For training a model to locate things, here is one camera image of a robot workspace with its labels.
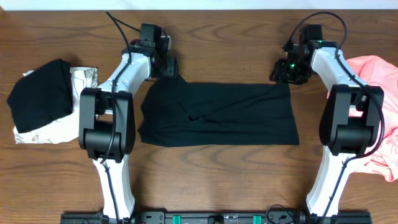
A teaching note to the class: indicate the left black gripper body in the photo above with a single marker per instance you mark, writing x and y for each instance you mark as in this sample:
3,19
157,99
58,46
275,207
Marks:
165,68

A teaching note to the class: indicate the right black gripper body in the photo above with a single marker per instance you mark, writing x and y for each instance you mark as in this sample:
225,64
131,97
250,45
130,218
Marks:
292,73

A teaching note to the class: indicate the black t-shirt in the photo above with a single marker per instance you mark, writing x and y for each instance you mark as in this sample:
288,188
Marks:
178,114

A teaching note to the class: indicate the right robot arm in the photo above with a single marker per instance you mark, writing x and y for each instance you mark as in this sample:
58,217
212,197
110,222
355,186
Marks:
351,122

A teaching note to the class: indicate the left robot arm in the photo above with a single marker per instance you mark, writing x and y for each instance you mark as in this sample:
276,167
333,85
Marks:
107,129

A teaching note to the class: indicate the pink t-shirt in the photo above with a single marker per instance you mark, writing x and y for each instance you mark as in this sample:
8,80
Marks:
378,72

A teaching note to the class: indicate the white patterned folded garment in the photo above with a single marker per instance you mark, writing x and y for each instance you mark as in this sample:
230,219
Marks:
64,129

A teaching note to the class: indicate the folded black garment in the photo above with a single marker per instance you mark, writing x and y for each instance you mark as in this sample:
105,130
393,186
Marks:
42,96

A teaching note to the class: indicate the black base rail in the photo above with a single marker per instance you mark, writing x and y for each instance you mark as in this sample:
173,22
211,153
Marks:
272,216

